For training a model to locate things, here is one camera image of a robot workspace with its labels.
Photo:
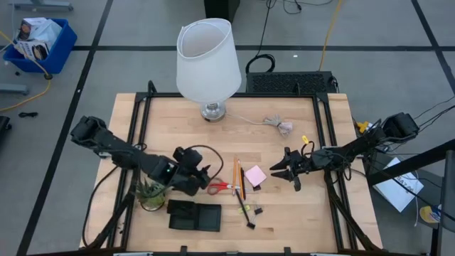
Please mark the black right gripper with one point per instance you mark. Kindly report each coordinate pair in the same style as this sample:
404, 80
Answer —
300, 165

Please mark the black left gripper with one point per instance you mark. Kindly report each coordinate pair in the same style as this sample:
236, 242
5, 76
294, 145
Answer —
188, 179

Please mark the pink sticky note pad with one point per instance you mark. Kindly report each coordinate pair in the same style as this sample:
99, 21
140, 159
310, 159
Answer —
255, 175

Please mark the orange pencil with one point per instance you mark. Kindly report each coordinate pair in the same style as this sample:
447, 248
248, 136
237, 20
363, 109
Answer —
240, 177
235, 174

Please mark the black binder clip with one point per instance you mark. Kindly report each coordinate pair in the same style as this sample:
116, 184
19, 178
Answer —
256, 187
258, 210

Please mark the black pen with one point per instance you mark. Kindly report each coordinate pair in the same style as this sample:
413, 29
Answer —
248, 217
244, 185

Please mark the yellow-green eraser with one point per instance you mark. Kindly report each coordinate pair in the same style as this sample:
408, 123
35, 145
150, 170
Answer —
242, 210

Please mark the black rectangular block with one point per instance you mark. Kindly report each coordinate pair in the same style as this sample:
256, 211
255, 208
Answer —
251, 225

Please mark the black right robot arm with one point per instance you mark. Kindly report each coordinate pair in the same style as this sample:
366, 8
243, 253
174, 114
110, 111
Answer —
359, 145

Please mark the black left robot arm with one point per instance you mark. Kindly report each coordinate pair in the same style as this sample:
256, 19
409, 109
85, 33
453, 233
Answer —
117, 145

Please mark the black mesh desk organizer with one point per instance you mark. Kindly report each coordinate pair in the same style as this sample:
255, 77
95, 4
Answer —
209, 217

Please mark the small potted succulent plant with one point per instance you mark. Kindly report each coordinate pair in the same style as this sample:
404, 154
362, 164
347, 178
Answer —
151, 195

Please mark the silver table lamp white shade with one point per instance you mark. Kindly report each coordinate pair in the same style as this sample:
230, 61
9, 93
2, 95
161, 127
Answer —
208, 64

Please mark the white paper bag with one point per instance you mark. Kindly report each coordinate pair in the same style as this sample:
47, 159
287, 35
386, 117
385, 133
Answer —
398, 192

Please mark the black cabinet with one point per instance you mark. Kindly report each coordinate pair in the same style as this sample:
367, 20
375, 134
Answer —
222, 9

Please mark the blue plastic bin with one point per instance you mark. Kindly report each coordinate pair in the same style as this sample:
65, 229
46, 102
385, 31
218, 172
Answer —
60, 53

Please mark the grey desk foot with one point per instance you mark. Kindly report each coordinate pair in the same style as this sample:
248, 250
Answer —
14, 89
42, 6

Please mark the white packages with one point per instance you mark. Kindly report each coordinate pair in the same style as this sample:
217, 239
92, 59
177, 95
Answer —
42, 32

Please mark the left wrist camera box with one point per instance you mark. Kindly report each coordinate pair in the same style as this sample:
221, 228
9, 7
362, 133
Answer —
186, 156

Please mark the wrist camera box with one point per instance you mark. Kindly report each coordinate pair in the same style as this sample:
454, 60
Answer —
321, 158
186, 156

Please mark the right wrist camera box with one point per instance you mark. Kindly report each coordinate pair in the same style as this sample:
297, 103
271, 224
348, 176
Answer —
321, 158

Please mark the black aluminium table frame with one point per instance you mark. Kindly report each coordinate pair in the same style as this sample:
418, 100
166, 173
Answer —
277, 95

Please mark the black camera mount beam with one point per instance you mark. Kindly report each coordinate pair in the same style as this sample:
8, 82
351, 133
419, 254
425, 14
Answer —
412, 161

